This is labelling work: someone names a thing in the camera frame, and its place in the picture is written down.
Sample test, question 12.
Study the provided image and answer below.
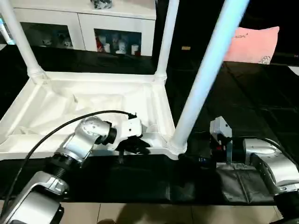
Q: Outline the white plastic table leg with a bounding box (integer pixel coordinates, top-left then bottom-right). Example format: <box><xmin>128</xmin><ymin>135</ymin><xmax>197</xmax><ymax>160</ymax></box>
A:
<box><xmin>0</xmin><ymin>0</ymin><xmax>46</xmax><ymax>80</ymax></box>
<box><xmin>154</xmin><ymin>0</ymin><xmax>180</xmax><ymax>81</ymax></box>
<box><xmin>168</xmin><ymin>0</ymin><xmax>250</xmax><ymax>152</ymax></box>

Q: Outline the black work mat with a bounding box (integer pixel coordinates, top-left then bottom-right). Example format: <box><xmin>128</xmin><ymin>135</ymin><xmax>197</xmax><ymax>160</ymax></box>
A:
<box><xmin>0</xmin><ymin>44</ymin><xmax>299</xmax><ymax>206</ymax></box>

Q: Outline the red and white carton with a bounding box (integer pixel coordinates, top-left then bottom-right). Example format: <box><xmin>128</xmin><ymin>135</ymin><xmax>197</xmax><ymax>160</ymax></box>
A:
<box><xmin>95</xmin><ymin>35</ymin><xmax>105</xmax><ymax>52</ymax></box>

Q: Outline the pink pillow with print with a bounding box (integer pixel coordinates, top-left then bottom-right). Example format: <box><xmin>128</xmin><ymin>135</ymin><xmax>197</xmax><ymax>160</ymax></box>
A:
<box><xmin>223</xmin><ymin>26</ymin><xmax>280</xmax><ymax>64</ymax></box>

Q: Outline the white cabinet with glass doors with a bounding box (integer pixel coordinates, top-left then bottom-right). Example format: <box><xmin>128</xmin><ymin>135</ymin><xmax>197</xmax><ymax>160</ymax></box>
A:
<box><xmin>11</xmin><ymin>0</ymin><xmax>157</xmax><ymax>56</ymax></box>

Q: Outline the dark bundle of small items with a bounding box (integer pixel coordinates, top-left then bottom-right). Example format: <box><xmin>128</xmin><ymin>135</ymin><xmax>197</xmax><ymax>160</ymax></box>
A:
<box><xmin>90</xmin><ymin>0</ymin><xmax>113</xmax><ymax>9</ymax></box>

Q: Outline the white blue patterned pole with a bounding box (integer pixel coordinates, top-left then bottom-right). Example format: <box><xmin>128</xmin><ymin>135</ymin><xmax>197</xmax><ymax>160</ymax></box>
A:
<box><xmin>0</xmin><ymin>16</ymin><xmax>15</xmax><ymax>45</ymax></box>

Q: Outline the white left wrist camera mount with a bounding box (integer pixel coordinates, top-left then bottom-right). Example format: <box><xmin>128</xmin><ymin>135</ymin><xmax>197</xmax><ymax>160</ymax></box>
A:
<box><xmin>108</xmin><ymin>118</ymin><xmax>143</xmax><ymax>151</ymax></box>

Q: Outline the black left wrist camera cable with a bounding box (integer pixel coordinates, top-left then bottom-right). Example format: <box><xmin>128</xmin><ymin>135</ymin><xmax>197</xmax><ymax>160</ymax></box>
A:
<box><xmin>0</xmin><ymin>110</ymin><xmax>137</xmax><ymax>210</ymax></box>

